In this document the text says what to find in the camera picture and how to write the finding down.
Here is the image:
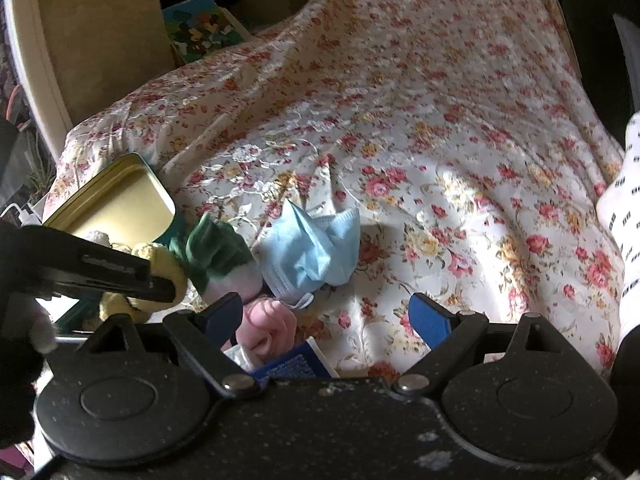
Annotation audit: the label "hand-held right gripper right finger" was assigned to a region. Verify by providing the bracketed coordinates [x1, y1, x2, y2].
[391, 292, 557, 397]

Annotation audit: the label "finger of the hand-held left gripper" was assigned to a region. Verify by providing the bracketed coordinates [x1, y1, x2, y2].
[15, 224, 177, 306]

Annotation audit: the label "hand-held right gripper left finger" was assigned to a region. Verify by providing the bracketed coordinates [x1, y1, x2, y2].
[86, 291, 261, 400]

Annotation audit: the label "gold tin box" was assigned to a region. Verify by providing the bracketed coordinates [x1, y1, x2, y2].
[42, 152, 186, 333]

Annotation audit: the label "yellow plush toy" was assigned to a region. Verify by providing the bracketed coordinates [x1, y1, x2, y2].
[97, 242, 188, 323]

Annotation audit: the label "blue face mask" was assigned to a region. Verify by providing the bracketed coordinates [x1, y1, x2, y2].
[252, 199, 362, 311]

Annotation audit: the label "white crumpled plastic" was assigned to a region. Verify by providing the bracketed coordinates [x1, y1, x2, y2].
[225, 344, 261, 373]

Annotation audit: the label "blue packet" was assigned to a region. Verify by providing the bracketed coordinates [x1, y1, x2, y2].
[247, 337, 341, 386]

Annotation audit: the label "green potted plant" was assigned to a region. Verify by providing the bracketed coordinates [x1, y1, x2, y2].
[25, 130, 56, 201]

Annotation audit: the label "floral blanket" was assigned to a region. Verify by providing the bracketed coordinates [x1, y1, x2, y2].
[42, 0, 628, 386]

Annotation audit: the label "white patterned cloth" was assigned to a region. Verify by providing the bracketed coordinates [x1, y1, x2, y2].
[595, 112, 640, 356]

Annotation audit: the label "dark bed frame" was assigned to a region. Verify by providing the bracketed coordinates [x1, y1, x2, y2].
[550, 0, 640, 131]

